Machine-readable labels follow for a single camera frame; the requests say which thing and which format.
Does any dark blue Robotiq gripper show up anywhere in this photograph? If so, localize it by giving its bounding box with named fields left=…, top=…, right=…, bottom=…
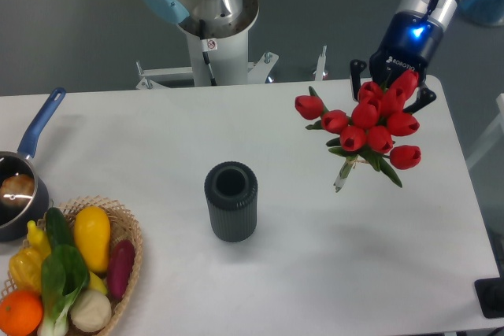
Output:
left=350, top=12, right=444, bottom=114

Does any red tulip bouquet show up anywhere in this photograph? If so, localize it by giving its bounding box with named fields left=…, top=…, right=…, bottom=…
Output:
left=295, top=70, right=421, bottom=193

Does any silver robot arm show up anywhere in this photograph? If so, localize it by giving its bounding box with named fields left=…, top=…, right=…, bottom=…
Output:
left=143, top=0, right=460, bottom=113

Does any dark grey ribbed vase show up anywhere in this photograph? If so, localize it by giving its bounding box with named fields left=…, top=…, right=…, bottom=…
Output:
left=204, top=161, right=258, bottom=242

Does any black device at edge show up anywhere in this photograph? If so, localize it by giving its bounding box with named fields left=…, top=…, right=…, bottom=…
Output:
left=474, top=278, right=503, bottom=319

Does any purple eggplant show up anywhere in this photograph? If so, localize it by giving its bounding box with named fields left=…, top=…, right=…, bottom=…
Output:
left=106, top=239, right=135, bottom=300

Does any yellow squash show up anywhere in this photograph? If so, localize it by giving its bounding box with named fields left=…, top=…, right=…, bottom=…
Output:
left=74, top=206, right=111, bottom=275

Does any small yellow lemon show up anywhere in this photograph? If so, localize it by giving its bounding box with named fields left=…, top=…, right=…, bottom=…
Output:
left=87, top=271, right=108, bottom=295

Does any green cucumber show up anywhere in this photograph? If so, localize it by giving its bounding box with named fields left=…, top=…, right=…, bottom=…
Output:
left=45, top=207, right=76, bottom=249

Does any beige garlic bulb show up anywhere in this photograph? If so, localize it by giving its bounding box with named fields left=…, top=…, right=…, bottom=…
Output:
left=70, top=290, right=112, bottom=333

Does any green bok choy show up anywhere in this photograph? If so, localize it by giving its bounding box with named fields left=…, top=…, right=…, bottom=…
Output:
left=37, top=244, right=91, bottom=336

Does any brown bread roll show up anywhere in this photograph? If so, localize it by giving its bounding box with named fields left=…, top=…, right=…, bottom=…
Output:
left=1, top=174, right=35, bottom=208

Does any yellow bell pepper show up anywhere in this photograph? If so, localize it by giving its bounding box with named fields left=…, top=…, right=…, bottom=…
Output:
left=9, top=247, right=43, bottom=294

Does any orange fruit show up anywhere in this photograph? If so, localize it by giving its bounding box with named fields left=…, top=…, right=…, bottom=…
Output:
left=1, top=290, right=43, bottom=335

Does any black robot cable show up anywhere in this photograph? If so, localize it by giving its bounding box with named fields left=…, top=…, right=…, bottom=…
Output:
left=198, top=19, right=218, bottom=87

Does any blue handled saucepan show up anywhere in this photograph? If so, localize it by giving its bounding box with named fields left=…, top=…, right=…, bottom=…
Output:
left=1, top=87, right=66, bottom=242

